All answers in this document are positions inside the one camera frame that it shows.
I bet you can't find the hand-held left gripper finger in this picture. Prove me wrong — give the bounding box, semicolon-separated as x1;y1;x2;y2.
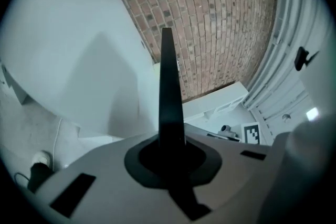
157;27;187;146

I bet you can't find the white low cabinet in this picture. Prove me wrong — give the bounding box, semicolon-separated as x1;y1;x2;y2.
182;81;249;127

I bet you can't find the grey pipe fitting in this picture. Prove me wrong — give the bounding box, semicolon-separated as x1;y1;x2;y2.
217;124;238;140

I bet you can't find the black and white printed card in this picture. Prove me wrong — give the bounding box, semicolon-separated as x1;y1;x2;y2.
240;121;261;145

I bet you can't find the white ribbed roller door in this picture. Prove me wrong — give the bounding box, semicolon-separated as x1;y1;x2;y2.
243;0;336;145

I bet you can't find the person's white shoe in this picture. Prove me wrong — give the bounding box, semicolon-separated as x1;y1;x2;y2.
31;150;53;166

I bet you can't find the person's black trouser leg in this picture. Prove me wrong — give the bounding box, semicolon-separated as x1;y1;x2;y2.
27;162;56;194

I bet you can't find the white cable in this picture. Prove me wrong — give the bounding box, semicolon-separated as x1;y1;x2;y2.
51;117;63;167

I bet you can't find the black door handle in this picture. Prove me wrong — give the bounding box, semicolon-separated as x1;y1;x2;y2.
293;47;321;72

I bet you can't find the black cable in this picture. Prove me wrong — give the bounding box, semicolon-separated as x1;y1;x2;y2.
14;172;32;188

